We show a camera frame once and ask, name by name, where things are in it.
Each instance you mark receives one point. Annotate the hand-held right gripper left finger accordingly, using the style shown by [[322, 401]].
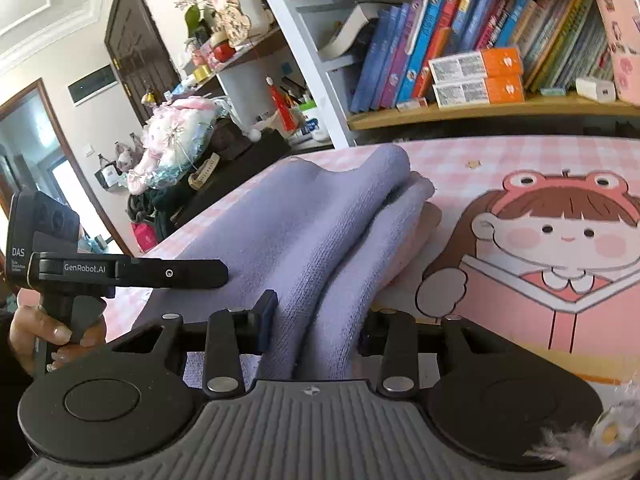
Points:
[[220, 350]]

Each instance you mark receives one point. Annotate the pink wrapped plush bundle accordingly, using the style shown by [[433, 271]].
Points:
[[170, 145]]

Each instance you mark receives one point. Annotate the pink cylindrical tin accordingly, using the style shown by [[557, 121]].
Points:
[[622, 35]]

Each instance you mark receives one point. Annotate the dark wall panel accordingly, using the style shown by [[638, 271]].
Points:
[[92, 84]]

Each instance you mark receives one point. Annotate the fluffy lilac charm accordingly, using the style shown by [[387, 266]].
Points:
[[570, 445]]

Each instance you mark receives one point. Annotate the pink bag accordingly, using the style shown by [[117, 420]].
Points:
[[145, 237]]

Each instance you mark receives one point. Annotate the brown door frame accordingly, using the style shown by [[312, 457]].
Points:
[[52, 125]]

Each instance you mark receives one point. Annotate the green plant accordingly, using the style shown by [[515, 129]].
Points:
[[195, 22]]

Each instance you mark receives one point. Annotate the white charger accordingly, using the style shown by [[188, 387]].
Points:
[[595, 89]]

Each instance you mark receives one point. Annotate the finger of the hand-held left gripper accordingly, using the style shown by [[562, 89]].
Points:
[[170, 273]]

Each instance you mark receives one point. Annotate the orange and white box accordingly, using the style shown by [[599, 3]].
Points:
[[477, 91], [475, 65]]

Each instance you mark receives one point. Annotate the thick black-covered book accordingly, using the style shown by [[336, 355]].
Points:
[[350, 30]]

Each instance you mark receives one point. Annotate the white and wooden bookshelf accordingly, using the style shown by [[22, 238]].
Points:
[[310, 60]]

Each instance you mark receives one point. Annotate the small orange white packet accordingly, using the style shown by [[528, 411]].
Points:
[[412, 104]]

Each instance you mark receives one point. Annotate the dark brown pouch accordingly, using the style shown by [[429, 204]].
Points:
[[232, 140]]

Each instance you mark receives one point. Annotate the small teal eraser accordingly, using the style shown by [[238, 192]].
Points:
[[552, 91]]

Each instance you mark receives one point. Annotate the white light switch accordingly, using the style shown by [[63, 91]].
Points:
[[89, 150]]

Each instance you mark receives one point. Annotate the dark clothes pile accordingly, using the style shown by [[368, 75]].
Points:
[[150, 205]]

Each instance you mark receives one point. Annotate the white side shelf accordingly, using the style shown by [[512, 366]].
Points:
[[250, 50]]

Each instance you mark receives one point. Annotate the person's left hand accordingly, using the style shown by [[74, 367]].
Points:
[[27, 332]]

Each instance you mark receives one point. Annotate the red round doll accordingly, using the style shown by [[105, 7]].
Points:
[[224, 51]]

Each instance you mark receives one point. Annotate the purple and brown sweater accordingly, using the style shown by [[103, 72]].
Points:
[[300, 240]]

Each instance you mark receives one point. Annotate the dark brown door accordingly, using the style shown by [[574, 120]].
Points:
[[135, 50]]

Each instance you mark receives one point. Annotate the red tassel ornament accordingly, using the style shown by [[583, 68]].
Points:
[[280, 105]]

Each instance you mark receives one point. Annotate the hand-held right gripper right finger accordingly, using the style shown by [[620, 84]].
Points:
[[395, 350]]

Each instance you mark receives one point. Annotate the row of colourful books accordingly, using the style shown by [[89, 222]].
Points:
[[450, 25]]

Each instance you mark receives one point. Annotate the white and blue jar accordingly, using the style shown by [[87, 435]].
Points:
[[312, 125]]

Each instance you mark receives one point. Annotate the beige wristwatch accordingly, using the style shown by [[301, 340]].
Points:
[[202, 172]]

